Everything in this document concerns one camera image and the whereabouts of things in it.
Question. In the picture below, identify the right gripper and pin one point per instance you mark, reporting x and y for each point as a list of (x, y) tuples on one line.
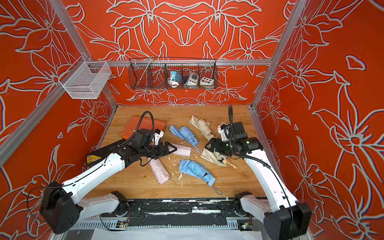
[(218, 148)]

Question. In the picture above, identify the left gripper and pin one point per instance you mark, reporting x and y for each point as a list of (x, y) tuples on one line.
[(161, 153)]

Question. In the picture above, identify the pink umbrella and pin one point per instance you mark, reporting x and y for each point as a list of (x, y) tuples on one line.
[(159, 171), (183, 151)]

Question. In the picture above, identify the blue umbrella sleeve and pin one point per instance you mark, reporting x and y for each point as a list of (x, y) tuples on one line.
[(175, 131)]

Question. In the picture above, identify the blue umbrella back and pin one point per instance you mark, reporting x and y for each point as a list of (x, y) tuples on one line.
[(190, 137)]

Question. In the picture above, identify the blue umbrella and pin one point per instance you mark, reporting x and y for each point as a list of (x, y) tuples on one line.
[(197, 170), (190, 137)]

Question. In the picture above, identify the blue umbrella front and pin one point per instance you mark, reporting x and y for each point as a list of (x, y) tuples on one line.
[(197, 170)]

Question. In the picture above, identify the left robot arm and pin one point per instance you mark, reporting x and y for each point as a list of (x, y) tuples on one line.
[(64, 204)]

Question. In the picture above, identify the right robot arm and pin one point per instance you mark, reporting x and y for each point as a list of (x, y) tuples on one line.
[(283, 217)]

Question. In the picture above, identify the orange plastic tool case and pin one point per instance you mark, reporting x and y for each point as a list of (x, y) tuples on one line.
[(146, 123)]

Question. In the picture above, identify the white box with dots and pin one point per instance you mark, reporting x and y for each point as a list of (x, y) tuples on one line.
[(206, 82)]

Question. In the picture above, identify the blue white device in basket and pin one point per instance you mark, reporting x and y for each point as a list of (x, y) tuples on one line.
[(175, 80)]

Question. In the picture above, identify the white round-dial device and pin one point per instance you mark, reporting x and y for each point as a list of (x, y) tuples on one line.
[(191, 80)]

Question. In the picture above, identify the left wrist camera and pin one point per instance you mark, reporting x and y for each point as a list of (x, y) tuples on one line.
[(158, 134)]

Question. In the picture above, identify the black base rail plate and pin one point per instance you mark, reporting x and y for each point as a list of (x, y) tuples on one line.
[(218, 206)]

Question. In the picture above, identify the black wire wall basket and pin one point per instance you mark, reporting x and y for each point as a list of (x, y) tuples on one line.
[(153, 73)]

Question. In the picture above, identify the white mesh wall basket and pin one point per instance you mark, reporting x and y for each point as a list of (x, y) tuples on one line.
[(85, 81)]

